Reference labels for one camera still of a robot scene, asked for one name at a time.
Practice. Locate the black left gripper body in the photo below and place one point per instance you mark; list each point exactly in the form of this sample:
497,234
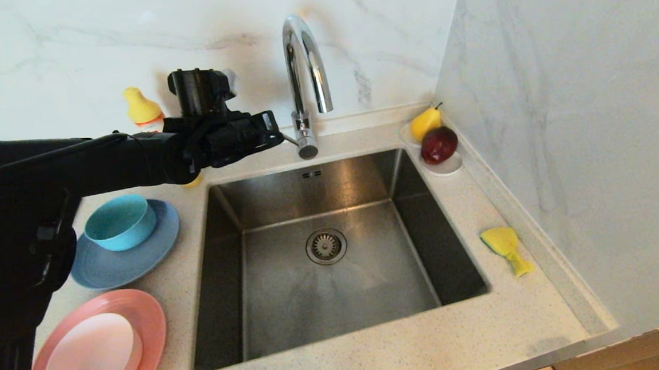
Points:
218,140

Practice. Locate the teal bowl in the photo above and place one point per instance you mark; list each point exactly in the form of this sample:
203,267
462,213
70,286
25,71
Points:
119,223

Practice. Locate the blue plate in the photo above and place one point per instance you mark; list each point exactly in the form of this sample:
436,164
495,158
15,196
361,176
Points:
117,273

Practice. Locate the yellow green sponge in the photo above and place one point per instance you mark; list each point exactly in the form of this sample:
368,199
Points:
503,242

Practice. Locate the pink plate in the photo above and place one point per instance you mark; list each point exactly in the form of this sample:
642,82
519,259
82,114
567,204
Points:
150,319

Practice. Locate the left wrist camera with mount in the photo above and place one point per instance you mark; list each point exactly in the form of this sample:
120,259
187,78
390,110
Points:
201,93

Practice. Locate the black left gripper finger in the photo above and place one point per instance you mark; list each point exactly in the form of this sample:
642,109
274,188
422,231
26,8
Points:
268,123
267,142

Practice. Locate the orange dish soap bottle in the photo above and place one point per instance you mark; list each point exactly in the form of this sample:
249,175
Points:
142,108

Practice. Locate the stainless steel sink basin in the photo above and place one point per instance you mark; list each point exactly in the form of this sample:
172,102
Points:
370,297

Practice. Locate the round metal drain strainer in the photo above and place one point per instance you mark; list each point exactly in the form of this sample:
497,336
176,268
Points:
326,246

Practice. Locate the pale pink bowl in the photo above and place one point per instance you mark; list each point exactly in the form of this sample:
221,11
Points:
94,356

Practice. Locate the dark red apple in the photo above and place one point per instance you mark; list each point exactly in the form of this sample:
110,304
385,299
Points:
438,145

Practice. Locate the yellow pear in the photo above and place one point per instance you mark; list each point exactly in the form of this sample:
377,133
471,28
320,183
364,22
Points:
424,123

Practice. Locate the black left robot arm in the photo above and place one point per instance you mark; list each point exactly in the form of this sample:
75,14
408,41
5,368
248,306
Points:
25,255

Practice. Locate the chrome gooseneck faucet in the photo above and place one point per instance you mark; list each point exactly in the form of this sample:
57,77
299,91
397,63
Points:
299,66

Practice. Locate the small white dish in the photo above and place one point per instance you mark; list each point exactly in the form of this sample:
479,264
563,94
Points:
447,170

